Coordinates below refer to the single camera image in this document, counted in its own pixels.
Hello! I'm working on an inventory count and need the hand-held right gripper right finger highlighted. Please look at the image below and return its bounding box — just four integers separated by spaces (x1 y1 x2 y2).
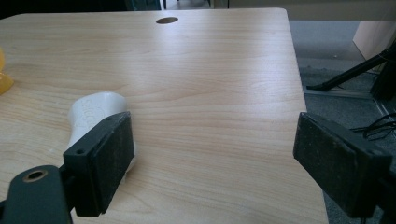
292 112 394 219

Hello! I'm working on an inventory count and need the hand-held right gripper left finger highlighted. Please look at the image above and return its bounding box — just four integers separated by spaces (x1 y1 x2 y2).
63 111 135 217

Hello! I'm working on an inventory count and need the white plastic bottle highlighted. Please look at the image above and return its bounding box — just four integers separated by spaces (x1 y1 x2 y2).
66 91 137 181

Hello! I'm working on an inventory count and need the black tripod leg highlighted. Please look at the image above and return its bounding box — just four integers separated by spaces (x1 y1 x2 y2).
306 40 396 101

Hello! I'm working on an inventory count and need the yellow plastic object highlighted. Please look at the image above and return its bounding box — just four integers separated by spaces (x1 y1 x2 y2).
0 47 15 96

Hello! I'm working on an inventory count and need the light wooden cabinet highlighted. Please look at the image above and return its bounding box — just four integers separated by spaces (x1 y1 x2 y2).
352 20 396 62

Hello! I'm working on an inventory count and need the black cable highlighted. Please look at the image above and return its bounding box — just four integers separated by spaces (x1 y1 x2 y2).
349 112 396 140

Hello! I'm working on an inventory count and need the metal floor rail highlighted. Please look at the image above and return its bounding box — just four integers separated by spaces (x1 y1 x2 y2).
303 85 396 117

